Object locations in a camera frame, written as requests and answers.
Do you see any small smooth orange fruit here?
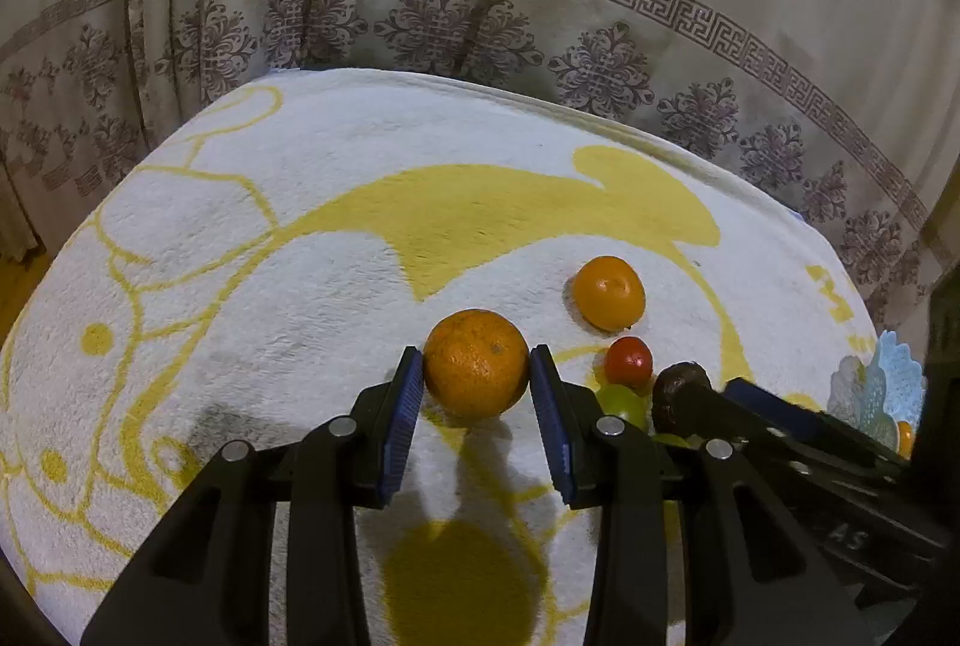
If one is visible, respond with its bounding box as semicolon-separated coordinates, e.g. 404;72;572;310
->
574;256;646;330

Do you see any white yellow printed towel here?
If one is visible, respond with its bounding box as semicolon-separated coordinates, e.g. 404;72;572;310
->
0;67;882;646

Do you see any light blue lattice plastic basket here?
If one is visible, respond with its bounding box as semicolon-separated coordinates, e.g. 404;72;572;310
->
829;329;927;459

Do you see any small red cherry tomato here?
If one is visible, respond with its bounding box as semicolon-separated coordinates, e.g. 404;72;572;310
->
606;336;653;390

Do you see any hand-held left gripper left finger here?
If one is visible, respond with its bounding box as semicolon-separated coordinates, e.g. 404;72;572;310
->
79;346;427;646

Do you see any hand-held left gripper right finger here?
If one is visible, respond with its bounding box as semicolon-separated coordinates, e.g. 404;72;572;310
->
529;344;878;646

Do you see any dark brown passion fruit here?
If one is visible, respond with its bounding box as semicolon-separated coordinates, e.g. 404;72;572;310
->
651;361;713;433

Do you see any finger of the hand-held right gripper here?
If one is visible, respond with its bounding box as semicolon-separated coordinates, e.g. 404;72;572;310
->
660;383;901;483
724;378;908;467

